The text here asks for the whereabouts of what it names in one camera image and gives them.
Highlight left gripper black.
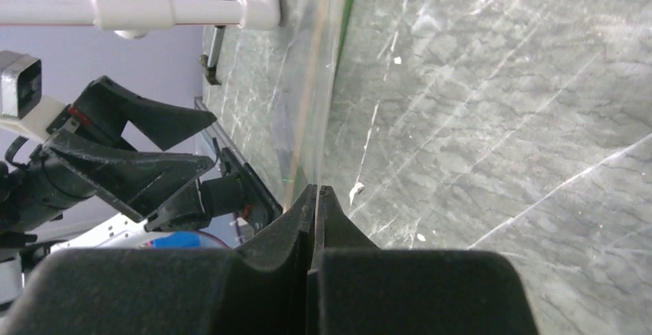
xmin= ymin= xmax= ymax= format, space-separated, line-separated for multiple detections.
xmin=1 ymin=76 xmax=216 ymax=234

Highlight wooden picture frame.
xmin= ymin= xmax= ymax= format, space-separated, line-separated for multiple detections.
xmin=268 ymin=0 xmax=353 ymax=211

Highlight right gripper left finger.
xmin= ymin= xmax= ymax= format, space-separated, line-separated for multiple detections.
xmin=1 ymin=184 xmax=317 ymax=334

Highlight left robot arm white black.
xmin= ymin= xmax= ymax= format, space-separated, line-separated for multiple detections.
xmin=1 ymin=76 xmax=227 ymax=310

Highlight black handled hammer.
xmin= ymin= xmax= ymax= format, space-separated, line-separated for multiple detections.
xmin=200 ymin=21 xmax=226 ymax=85

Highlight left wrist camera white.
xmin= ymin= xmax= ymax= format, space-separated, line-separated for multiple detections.
xmin=1 ymin=51 xmax=66 ymax=144

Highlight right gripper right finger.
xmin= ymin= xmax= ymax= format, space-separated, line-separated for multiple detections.
xmin=305 ymin=186 xmax=538 ymax=334

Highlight white pvc pipe stand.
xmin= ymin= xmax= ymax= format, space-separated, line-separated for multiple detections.
xmin=1 ymin=0 xmax=281 ymax=39

